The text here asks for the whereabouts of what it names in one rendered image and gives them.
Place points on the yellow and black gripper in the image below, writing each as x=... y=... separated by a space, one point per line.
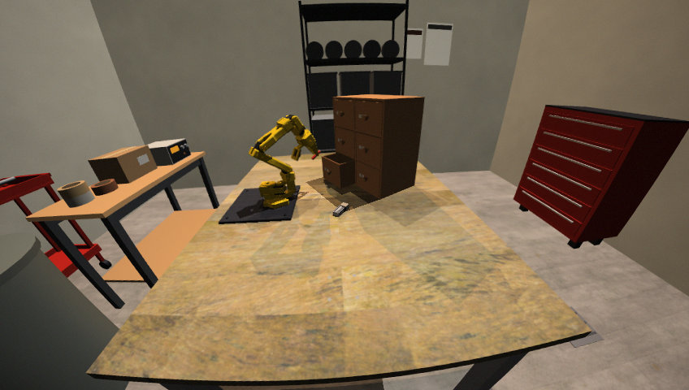
x=306 y=140

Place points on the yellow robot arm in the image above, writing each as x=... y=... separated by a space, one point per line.
x=275 y=194

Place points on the dark brown wooden chest of drawers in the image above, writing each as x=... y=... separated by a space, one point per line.
x=401 y=132

